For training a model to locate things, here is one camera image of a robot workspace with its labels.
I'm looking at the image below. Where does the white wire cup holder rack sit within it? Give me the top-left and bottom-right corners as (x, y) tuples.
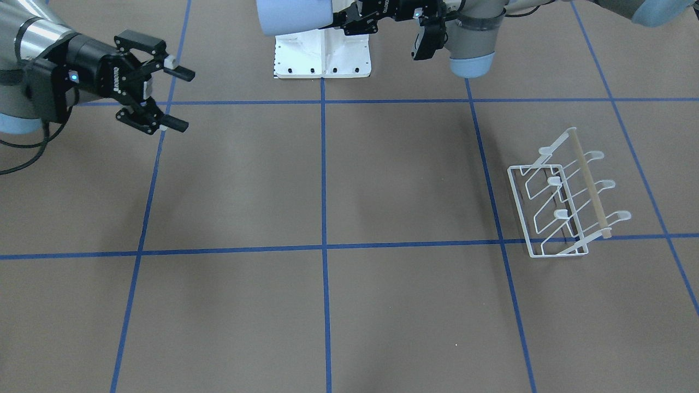
(507, 127), (632, 258)

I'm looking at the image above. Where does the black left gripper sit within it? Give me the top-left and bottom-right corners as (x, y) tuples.
(328, 1), (454, 37)

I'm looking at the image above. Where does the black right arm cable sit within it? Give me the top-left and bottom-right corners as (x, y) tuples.
(0, 109), (72, 176)

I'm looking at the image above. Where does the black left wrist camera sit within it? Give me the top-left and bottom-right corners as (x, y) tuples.
(411, 15), (447, 61)

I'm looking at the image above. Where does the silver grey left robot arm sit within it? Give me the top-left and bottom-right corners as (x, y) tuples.
(324, 1), (562, 79)

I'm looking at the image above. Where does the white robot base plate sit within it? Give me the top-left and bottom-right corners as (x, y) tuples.
(273, 29), (372, 79)

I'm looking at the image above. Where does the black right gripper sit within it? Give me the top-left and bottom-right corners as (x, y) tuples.
(22, 29), (196, 134)

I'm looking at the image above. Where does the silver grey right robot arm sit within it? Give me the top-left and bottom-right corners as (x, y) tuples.
(1, 1), (195, 135)

